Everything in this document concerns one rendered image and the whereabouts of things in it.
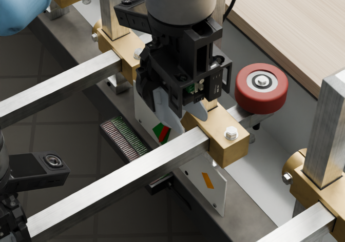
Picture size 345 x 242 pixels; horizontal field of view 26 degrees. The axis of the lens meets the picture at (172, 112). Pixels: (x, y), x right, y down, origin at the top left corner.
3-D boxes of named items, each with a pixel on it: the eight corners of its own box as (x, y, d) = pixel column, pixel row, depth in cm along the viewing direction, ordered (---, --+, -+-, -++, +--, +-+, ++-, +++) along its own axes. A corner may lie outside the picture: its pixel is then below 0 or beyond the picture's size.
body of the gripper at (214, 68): (177, 124, 84) (178, 46, 75) (136, 78, 89) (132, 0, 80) (231, 95, 87) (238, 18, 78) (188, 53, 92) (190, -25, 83)
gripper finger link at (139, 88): (143, 117, 91) (141, 66, 84) (136, 109, 91) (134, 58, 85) (175, 101, 92) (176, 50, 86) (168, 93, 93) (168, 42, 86)
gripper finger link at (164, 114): (173, 160, 92) (173, 111, 85) (147, 129, 96) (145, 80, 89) (194, 149, 93) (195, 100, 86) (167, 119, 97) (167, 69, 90)
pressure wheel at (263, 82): (252, 154, 118) (258, 106, 109) (221, 122, 122) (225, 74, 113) (290, 132, 121) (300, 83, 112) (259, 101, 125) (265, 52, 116)
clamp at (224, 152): (222, 169, 113) (224, 149, 109) (170, 114, 120) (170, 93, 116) (251, 153, 115) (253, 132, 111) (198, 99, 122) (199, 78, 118)
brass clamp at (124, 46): (130, 88, 129) (129, 68, 125) (90, 44, 136) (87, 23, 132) (159, 74, 131) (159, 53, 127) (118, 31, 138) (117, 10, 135)
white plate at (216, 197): (221, 218, 121) (224, 182, 114) (133, 118, 135) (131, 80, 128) (224, 216, 121) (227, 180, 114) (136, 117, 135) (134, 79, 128)
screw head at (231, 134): (229, 142, 110) (230, 137, 109) (221, 134, 111) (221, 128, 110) (241, 136, 111) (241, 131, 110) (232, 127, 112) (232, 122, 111)
